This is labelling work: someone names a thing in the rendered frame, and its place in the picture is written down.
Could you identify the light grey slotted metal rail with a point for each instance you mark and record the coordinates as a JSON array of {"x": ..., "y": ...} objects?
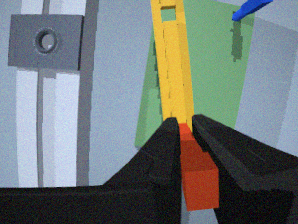
[{"x": 51, "y": 46}]

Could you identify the blue pin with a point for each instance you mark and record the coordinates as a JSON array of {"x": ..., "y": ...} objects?
[{"x": 248, "y": 8}]

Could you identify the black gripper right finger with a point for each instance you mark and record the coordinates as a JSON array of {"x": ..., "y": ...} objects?
[{"x": 258, "y": 183}]

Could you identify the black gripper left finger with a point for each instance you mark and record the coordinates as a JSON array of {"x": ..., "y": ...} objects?
[{"x": 147, "y": 190}]

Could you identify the green tray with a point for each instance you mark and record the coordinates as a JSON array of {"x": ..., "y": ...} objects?
[{"x": 218, "y": 54}]

